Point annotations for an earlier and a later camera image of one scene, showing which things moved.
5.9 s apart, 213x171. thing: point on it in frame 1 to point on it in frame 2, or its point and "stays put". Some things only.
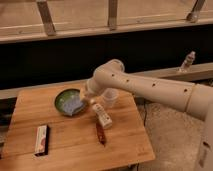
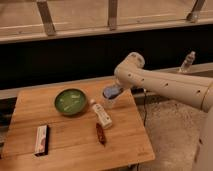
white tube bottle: [103, 117] stays put
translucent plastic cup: [109, 96] stays put
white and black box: [42, 140] stays put
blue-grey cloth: [72, 104] to [111, 91]
